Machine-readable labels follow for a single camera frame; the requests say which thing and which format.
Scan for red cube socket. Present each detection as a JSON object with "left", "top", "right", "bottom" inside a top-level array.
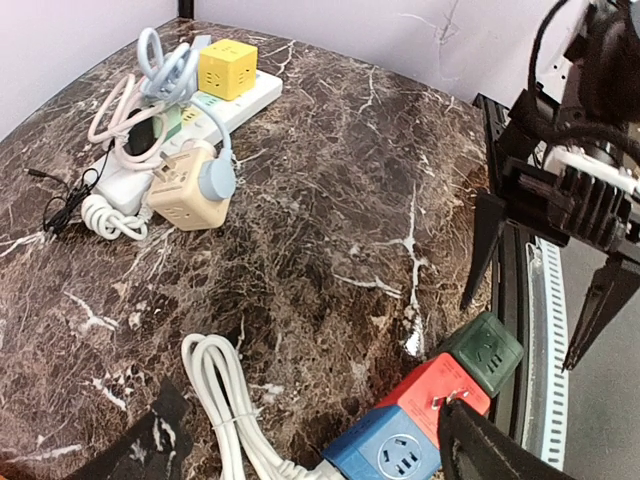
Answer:
[{"left": 378, "top": 353, "right": 491, "bottom": 431}]

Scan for right black frame post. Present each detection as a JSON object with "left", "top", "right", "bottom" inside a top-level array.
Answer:
[{"left": 177, "top": 0, "right": 195, "bottom": 20}]

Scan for beige cube socket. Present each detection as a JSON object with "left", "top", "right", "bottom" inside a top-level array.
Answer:
[{"left": 146, "top": 140, "right": 236, "bottom": 231}]

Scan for blue cube socket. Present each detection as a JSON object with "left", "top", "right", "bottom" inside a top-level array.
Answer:
[{"left": 323, "top": 406, "right": 441, "bottom": 480}]

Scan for black charger plug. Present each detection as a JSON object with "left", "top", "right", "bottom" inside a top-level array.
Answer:
[{"left": 124, "top": 117, "right": 156, "bottom": 161}]

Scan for thin black cable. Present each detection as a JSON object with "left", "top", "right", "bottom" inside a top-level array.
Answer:
[{"left": 25, "top": 167, "right": 109, "bottom": 236}]

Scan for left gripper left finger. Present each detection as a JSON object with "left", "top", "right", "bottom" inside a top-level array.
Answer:
[{"left": 68, "top": 378, "right": 193, "bottom": 480}]

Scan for white braided cable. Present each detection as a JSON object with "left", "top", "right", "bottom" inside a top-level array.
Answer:
[{"left": 79, "top": 74, "right": 166, "bottom": 241}]

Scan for white power strip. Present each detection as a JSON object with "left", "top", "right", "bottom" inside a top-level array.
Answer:
[{"left": 86, "top": 71, "right": 283, "bottom": 215}]

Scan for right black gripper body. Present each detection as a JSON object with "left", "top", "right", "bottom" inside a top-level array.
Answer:
[{"left": 492, "top": 91, "right": 639, "bottom": 255}]

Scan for white power cable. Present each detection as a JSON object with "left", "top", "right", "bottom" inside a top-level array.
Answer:
[{"left": 180, "top": 333, "right": 341, "bottom": 480}]

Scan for yellow cube socket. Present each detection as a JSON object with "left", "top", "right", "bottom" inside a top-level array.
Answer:
[{"left": 197, "top": 39, "right": 258, "bottom": 101}]

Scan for light blue plug cable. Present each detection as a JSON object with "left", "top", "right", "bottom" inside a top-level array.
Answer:
[{"left": 137, "top": 27, "right": 237, "bottom": 201}]

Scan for white slotted cable duct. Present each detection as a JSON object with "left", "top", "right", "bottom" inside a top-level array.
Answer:
[{"left": 521, "top": 238, "right": 569, "bottom": 470}]

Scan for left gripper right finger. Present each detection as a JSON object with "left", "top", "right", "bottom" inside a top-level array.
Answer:
[{"left": 437, "top": 399, "right": 572, "bottom": 480}]

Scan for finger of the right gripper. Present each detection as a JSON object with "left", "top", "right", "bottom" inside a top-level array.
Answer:
[
  {"left": 563, "top": 255, "right": 639, "bottom": 371},
  {"left": 460, "top": 192, "right": 507, "bottom": 310}
]

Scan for dark green cube socket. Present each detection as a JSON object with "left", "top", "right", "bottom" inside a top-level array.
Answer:
[{"left": 437, "top": 312, "right": 524, "bottom": 398}]

